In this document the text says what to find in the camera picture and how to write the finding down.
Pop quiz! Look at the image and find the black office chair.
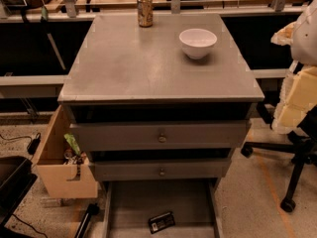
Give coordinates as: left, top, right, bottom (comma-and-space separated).
241, 107, 317, 212

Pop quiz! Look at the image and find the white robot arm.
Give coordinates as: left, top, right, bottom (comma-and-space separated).
270, 0, 317, 134

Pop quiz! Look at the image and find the grey top drawer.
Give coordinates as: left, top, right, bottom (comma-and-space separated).
70, 120, 250, 152

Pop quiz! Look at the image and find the black bin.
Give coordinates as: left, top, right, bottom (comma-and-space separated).
0, 156, 37, 229

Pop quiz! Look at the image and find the gold soda can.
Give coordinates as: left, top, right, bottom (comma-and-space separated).
137, 0, 153, 27

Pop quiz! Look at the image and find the grey drawer cabinet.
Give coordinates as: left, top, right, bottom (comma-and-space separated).
57, 13, 265, 183

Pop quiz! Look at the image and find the black power adapter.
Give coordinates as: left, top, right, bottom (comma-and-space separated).
27, 133, 41, 155

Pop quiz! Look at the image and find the grey middle drawer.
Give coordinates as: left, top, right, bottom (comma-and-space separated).
90, 159, 231, 181

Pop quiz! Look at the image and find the black tripod leg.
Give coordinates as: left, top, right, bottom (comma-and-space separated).
74, 203, 100, 238

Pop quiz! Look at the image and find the white ceramic bowl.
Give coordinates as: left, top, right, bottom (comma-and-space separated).
179, 29, 218, 60

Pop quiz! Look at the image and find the green snack packet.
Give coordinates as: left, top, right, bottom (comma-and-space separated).
64, 133, 81, 156

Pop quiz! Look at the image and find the black rxbar chocolate bar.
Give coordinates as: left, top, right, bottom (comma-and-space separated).
148, 211, 175, 234

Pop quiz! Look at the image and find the grey open bottom drawer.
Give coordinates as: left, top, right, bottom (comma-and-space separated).
102, 179, 225, 238

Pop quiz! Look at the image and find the wooden side box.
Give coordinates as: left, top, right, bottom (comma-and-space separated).
34, 106, 98, 198

